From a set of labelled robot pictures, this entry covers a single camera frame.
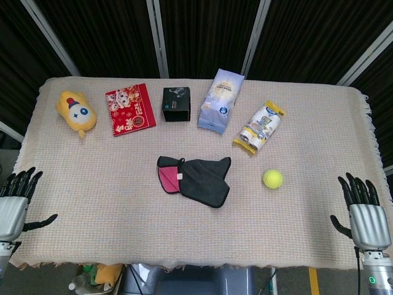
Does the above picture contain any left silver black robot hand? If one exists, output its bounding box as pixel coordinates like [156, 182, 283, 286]
[0, 167, 58, 243]

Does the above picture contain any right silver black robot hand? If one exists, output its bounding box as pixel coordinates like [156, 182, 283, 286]
[330, 172, 392, 252]

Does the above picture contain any yellow stuffed toy under table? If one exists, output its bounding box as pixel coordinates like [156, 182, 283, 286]
[95, 263, 123, 285]

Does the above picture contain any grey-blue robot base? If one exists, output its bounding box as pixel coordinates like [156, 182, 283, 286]
[121, 264, 255, 295]

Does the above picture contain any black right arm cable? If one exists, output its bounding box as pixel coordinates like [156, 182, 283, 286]
[354, 245, 364, 295]

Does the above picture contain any beige woven tablecloth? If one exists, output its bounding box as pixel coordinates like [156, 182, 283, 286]
[8, 76, 386, 273]

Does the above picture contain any grey and red cloth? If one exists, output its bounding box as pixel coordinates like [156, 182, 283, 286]
[157, 155, 232, 209]

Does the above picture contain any black cardboard box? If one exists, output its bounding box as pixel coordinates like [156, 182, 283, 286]
[161, 87, 192, 123]

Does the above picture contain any red decorated packet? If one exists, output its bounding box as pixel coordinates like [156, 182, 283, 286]
[104, 83, 157, 138]

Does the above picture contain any yellow-green tennis ball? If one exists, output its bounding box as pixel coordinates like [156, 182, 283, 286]
[262, 169, 284, 190]

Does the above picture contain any light blue snack bag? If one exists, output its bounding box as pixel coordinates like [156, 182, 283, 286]
[197, 68, 246, 135]

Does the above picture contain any yellow plush toy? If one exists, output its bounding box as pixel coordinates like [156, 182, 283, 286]
[55, 90, 98, 139]

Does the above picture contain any lint roller refill pack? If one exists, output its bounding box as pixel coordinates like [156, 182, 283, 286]
[232, 100, 286, 157]

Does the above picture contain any clear plastic bottle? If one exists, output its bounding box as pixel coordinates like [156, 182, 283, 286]
[68, 274, 93, 293]

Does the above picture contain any white partition frame post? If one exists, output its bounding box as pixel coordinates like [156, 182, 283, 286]
[20, 0, 81, 77]
[242, 0, 273, 78]
[336, 23, 393, 87]
[146, 0, 169, 79]

